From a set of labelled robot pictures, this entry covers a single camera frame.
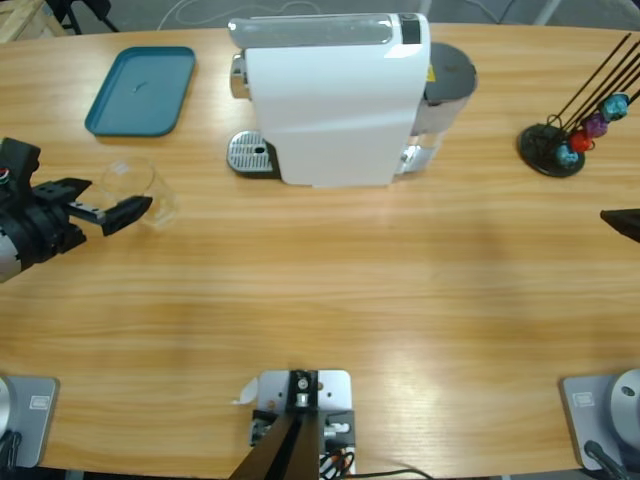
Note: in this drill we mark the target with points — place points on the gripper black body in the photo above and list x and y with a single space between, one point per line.
40 230

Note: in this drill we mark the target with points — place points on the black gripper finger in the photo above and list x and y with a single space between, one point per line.
627 222
60 191
125 215

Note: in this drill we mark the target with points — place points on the clear glass cup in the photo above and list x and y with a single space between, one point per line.
130 175

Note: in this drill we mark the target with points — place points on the white capsule coffee machine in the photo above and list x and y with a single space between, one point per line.
325 115

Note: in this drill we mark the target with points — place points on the teal coffee capsule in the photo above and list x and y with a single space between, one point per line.
567 155
614 108

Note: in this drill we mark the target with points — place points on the red coffee capsule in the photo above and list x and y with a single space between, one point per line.
581 141

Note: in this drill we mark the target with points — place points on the purple coffee capsule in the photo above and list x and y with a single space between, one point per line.
596 125

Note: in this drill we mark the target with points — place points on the black capsule holder with rods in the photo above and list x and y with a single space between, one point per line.
542 150

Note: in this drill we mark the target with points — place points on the teal plastic tray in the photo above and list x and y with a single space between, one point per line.
140 92

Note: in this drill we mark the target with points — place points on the wooden crate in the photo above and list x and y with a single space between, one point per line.
20 20

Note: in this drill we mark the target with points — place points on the white paper tab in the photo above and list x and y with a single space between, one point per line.
247 392

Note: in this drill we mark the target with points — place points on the clear water tank grey lid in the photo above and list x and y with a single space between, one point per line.
450 70

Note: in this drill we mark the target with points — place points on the white mounting block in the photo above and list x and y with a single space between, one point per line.
332 387

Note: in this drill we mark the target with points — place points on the black chair frame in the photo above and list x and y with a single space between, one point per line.
80 5

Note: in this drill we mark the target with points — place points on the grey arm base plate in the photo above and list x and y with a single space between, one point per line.
590 425
35 425

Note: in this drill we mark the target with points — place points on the dark camera post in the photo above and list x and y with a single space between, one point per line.
290 450

